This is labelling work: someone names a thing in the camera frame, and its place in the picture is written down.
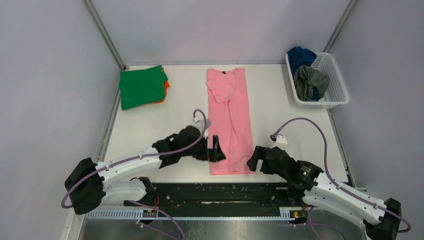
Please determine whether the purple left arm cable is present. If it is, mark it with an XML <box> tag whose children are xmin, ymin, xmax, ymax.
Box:
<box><xmin>60</xmin><ymin>109</ymin><xmax>209</xmax><ymax>240</ymax></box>

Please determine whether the white plastic laundry basket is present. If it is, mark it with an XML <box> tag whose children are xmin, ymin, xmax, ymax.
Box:
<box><xmin>285</xmin><ymin>51</ymin><xmax>350</xmax><ymax>109</ymax></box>

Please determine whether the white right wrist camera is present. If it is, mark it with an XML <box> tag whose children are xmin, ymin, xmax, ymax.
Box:
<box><xmin>270</xmin><ymin>134</ymin><xmax>288</xmax><ymax>150</ymax></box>

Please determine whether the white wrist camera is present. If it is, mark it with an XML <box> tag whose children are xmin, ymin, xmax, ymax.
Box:
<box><xmin>270</xmin><ymin>134</ymin><xmax>288</xmax><ymax>150</ymax></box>
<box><xmin>193</xmin><ymin>117</ymin><xmax>211</xmax><ymax>138</ymax></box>

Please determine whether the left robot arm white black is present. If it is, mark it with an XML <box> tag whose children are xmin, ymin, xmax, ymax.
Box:
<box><xmin>61</xmin><ymin>125</ymin><xmax>226</xmax><ymax>215</ymax></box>

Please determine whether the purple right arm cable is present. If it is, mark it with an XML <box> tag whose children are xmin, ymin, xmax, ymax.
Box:
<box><xmin>269</xmin><ymin>117</ymin><xmax>412</xmax><ymax>240</ymax></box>

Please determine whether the aluminium frame rail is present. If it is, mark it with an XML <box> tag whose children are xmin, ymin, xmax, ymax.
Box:
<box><xmin>73</xmin><ymin>186</ymin><xmax>372</xmax><ymax>222</ymax></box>

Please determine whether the grey t shirt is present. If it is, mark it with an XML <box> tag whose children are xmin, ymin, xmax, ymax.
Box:
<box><xmin>293</xmin><ymin>65</ymin><xmax>330</xmax><ymax>102</ymax></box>

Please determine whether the green folded t shirt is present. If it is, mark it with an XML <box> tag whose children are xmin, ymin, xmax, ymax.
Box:
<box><xmin>118</xmin><ymin>67</ymin><xmax>163</xmax><ymax>111</ymax></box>

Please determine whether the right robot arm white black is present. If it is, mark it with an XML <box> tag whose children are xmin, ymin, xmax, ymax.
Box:
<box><xmin>247</xmin><ymin>146</ymin><xmax>401</xmax><ymax>240</ymax></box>

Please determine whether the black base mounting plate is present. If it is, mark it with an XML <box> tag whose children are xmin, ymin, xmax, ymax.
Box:
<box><xmin>124</xmin><ymin>181</ymin><xmax>321</xmax><ymax>220</ymax></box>

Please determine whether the orange folded t shirt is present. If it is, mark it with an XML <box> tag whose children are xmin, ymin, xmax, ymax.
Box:
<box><xmin>153</xmin><ymin>65</ymin><xmax>170</xmax><ymax>104</ymax></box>

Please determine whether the dark blue t shirt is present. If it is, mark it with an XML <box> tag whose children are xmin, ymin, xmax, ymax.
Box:
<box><xmin>286</xmin><ymin>46</ymin><xmax>317</xmax><ymax>75</ymax></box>

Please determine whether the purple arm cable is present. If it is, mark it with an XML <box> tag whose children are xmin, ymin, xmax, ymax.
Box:
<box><xmin>269</xmin><ymin>117</ymin><xmax>412</xmax><ymax>240</ymax></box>
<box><xmin>60</xmin><ymin>109</ymin><xmax>209</xmax><ymax>240</ymax></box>

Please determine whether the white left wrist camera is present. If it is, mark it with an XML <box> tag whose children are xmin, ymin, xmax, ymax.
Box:
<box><xmin>193</xmin><ymin>117</ymin><xmax>211</xmax><ymax>138</ymax></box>

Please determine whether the pink t shirt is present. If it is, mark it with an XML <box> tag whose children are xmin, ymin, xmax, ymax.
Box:
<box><xmin>206</xmin><ymin>68</ymin><xmax>254</xmax><ymax>175</ymax></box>

